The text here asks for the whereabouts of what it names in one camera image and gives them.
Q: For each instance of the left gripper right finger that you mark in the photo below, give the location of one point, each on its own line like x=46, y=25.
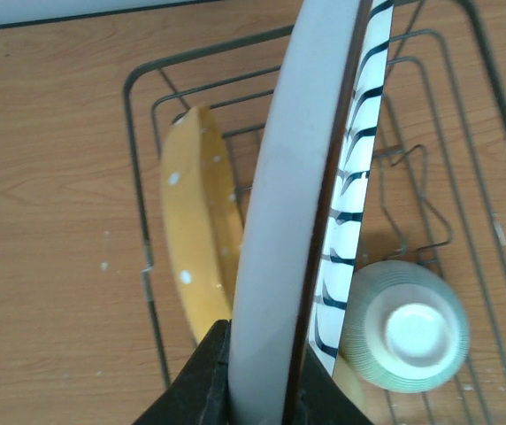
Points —
x=321, y=401

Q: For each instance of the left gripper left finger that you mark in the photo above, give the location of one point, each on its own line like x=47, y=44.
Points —
x=199, y=394

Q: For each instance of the light green ceramic bowl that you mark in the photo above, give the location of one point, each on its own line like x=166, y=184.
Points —
x=405, y=329

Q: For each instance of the white blue striped plate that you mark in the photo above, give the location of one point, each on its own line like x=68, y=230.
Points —
x=306, y=206

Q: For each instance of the grey wire dish rack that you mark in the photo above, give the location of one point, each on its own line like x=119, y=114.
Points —
x=436, y=194

